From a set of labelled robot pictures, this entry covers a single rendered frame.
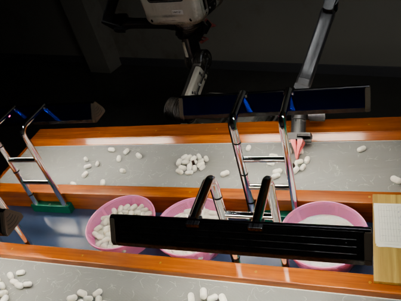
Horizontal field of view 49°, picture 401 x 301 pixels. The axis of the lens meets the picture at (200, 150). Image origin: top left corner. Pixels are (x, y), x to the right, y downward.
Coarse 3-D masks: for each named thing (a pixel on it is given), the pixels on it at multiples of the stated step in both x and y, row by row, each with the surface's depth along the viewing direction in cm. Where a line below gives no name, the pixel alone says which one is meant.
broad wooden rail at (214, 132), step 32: (64, 128) 227; (96, 128) 219; (128, 128) 211; (160, 128) 204; (192, 128) 197; (224, 128) 191; (256, 128) 186; (288, 128) 180; (320, 128) 175; (352, 128) 170; (384, 128) 165
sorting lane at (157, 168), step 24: (168, 144) 196; (192, 144) 192; (216, 144) 188; (264, 144) 180; (312, 144) 172; (336, 144) 169; (360, 144) 166; (384, 144) 162; (24, 168) 210; (48, 168) 205; (72, 168) 200; (96, 168) 195; (120, 168) 191; (144, 168) 186; (168, 168) 182; (216, 168) 175; (264, 168) 168; (312, 168) 161; (336, 168) 158; (360, 168) 155; (384, 168) 152
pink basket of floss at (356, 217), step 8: (296, 208) 144; (304, 208) 144; (312, 208) 144; (320, 208) 144; (328, 208) 143; (336, 208) 142; (344, 208) 140; (352, 208) 138; (288, 216) 142; (296, 216) 144; (304, 216) 145; (344, 216) 141; (352, 216) 138; (360, 216) 135; (352, 224) 139; (360, 224) 135; (304, 264) 126; (344, 264) 123
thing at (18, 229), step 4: (0, 196) 151; (0, 200) 151; (0, 204) 151; (4, 204) 153; (8, 208) 155; (16, 228) 158; (20, 228) 159; (20, 232) 160; (24, 232) 161; (20, 236) 161; (24, 236) 162; (28, 236) 163; (0, 240) 170; (24, 240) 162; (28, 240) 163; (32, 244) 165
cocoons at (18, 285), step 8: (8, 272) 154; (16, 272) 153; (24, 272) 153; (0, 280) 153; (16, 280) 150; (0, 288) 149; (200, 288) 129; (0, 296) 147; (8, 296) 146; (72, 296) 138; (88, 296) 137; (96, 296) 137; (192, 296) 128; (200, 296) 127; (208, 296) 127; (216, 296) 126; (224, 296) 125
